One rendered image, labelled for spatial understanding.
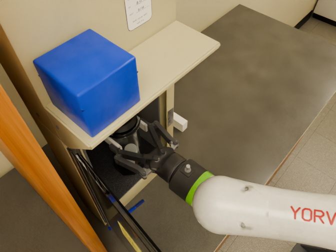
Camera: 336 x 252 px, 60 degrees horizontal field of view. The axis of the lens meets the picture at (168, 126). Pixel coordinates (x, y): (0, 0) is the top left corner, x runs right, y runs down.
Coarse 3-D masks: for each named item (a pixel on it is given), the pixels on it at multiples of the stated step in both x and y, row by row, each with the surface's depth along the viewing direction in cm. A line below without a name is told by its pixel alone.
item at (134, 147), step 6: (138, 114) 79; (138, 120) 77; (114, 132) 75; (120, 132) 75; (126, 132) 75; (138, 132) 82; (114, 138) 77; (120, 138) 77; (126, 138) 78; (132, 138) 79; (138, 138) 83; (120, 144) 79; (126, 144) 80; (132, 144) 81; (138, 144) 84; (132, 150) 83; (138, 150) 86; (138, 162) 90; (120, 168) 91; (126, 168) 90
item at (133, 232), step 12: (84, 168) 53; (96, 180) 51; (96, 192) 60; (108, 192) 50; (108, 204) 54; (108, 216) 69; (120, 216) 49; (120, 228) 62; (132, 228) 46; (120, 240) 82; (144, 240) 45
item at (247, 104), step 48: (240, 48) 144; (288, 48) 144; (192, 96) 124; (240, 96) 124; (288, 96) 124; (192, 144) 110; (240, 144) 110; (288, 144) 110; (0, 192) 98; (144, 192) 98; (0, 240) 89; (48, 240) 89; (192, 240) 89
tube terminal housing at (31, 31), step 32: (0, 0) 33; (32, 0) 36; (64, 0) 39; (96, 0) 43; (160, 0) 53; (0, 32) 36; (32, 32) 38; (64, 32) 42; (32, 64) 40; (32, 96) 47; (160, 96) 79; (64, 160) 66; (128, 192) 91
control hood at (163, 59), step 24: (144, 48) 54; (168, 48) 54; (192, 48) 54; (216, 48) 55; (144, 72) 50; (168, 72) 50; (144, 96) 47; (120, 120) 44; (72, 144) 48; (96, 144) 42
